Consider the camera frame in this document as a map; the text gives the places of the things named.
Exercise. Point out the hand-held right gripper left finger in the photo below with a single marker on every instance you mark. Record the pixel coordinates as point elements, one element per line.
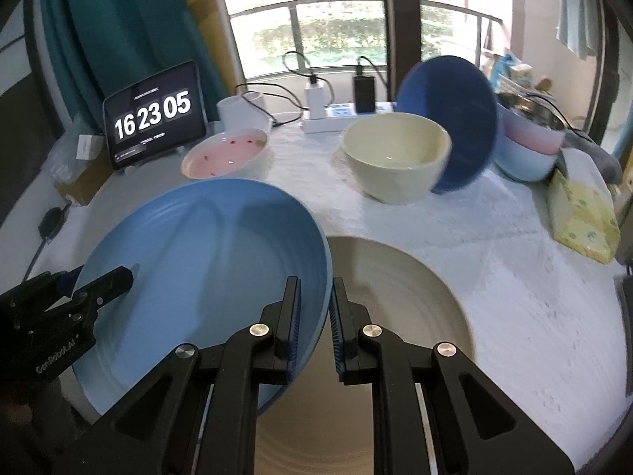
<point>293,324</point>

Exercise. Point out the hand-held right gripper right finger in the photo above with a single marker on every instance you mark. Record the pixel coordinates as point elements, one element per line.
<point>337,326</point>

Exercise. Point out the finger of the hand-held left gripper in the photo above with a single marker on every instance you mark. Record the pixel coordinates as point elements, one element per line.
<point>109,284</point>
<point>67,282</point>

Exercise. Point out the light blue plate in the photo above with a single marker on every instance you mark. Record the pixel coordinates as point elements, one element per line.
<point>198,257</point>

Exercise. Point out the cream bowl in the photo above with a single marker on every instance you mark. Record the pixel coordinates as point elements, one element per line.
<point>395,158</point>

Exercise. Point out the dark blue bowl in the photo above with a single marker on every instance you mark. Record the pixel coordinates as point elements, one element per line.
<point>460,109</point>

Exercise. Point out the cardboard box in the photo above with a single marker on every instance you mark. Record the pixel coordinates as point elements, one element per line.
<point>81,183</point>

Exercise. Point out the small white box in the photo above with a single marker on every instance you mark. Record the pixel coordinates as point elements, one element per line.
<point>89,146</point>

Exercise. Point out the white bowl with pink inside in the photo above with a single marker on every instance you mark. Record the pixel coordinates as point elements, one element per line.
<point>225,156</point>

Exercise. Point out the black tablet clock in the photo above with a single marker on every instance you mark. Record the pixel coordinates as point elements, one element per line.
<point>153,114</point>

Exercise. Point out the white power strip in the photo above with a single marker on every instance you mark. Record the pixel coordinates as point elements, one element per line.
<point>336,118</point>

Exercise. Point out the white cup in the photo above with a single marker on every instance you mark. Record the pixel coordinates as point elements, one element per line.
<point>237,114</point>

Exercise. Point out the white charger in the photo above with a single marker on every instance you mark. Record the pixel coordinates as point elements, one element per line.
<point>315,96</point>

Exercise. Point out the black charger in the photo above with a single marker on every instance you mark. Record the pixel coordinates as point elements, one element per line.
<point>364,94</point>

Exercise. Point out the pale blue bowl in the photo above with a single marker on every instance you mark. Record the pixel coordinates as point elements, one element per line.
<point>524,163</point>

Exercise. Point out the teal curtain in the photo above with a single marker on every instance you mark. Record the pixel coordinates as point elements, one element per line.
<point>118,24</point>

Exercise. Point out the yellow tissue pack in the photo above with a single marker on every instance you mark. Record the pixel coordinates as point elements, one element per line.
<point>583,217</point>

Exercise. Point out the yellow curtain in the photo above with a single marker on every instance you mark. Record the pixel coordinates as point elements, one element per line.
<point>205,29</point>

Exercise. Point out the dark object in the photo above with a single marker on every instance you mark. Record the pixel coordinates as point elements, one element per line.
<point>624,289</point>

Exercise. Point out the steel bowl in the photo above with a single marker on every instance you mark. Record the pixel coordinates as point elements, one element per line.
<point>534,106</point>

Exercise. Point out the balcony railing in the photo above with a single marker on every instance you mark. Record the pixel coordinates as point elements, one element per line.
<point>296,24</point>

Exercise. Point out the blue white package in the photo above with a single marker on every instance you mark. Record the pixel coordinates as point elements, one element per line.
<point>509,72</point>

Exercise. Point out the grey cloth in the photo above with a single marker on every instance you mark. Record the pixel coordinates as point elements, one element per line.
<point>601,156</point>

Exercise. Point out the hanging light blue cloth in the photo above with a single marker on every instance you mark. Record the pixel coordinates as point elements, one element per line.
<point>576,10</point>

